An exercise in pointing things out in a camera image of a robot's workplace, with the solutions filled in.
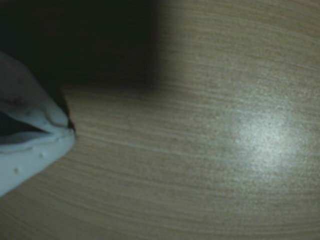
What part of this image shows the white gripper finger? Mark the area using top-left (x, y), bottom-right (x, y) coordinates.
top-left (0, 51), bottom-right (71, 131)
top-left (0, 129), bottom-right (77, 199)

